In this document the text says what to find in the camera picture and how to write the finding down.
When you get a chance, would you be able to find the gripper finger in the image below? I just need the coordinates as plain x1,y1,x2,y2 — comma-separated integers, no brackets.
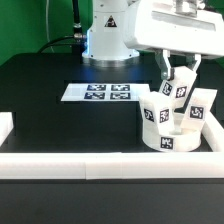
186,54,201,72
155,50,174,81

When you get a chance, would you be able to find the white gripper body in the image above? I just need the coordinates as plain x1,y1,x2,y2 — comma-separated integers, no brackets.
123,0,224,59

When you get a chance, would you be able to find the white round stool seat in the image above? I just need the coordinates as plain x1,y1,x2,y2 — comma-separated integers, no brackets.
141,111,203,153

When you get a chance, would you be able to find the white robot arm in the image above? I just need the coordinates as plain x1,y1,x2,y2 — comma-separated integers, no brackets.
82,0,224,80

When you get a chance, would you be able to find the white right fence bar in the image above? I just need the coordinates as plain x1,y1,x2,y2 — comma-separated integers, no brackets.
202,112,224,153

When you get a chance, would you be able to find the white fence bar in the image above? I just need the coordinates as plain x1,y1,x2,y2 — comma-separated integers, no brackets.
0,152,224,180
0,112,14,146
202,112,224,153

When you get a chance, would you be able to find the white marker sheet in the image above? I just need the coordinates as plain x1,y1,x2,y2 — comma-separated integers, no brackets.
61,83,150,102

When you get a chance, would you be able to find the white front fence bar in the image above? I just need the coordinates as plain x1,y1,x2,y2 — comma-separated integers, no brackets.
0,152,224,180

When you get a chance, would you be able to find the white left fence bar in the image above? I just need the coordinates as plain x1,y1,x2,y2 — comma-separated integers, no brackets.
0,112,14,146

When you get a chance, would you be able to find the black cable on base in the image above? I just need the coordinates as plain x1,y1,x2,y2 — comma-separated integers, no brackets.
37,0,88,54

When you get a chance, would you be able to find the thin white cable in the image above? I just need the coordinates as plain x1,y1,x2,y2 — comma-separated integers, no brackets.
45,0,55,54

